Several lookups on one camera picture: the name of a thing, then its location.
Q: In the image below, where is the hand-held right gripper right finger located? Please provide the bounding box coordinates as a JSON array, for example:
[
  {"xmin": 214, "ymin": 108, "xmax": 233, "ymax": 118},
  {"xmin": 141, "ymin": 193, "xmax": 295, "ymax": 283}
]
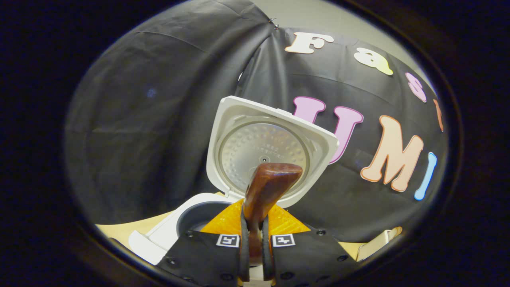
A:
[{"xmin": 262, "ymin": 202, "xmax": 359, "ymax": 287}]

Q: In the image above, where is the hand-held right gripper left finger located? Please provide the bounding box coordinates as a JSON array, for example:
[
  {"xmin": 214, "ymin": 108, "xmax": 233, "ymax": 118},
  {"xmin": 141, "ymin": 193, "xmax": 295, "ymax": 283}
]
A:
[{"xmin": 155, "ymin": 198, "xmax": 250, "ymax": 287}]

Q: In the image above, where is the brown wooden spoon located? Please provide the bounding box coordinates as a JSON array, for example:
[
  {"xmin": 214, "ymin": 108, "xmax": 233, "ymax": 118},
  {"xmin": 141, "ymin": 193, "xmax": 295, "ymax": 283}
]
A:
[{"xmin": 242, "ymin": 163, "xmax": 303, "ymax": 267}]

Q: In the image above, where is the white rice cooker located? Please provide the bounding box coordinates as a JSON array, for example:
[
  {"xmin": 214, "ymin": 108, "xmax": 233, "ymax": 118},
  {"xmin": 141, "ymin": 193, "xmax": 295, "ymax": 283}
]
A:
[{"xmin": 128, "ymin": 96, "xmax": 340, "ymax": 265}]

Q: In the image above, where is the white toaster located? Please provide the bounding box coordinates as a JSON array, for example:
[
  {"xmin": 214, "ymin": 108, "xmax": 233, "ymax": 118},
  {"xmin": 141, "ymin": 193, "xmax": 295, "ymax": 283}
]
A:
[{"xmin": 356, "ymin": 229, "xmax": 399, "ymax": 262}]

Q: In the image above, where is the black backdrop cloth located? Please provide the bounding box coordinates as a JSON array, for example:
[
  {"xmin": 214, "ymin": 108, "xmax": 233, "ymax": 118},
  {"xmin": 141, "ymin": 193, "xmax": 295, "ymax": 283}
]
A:
[{"xmin": 64, "ymin": 0, "xmax": 449, "ymax": 244}]

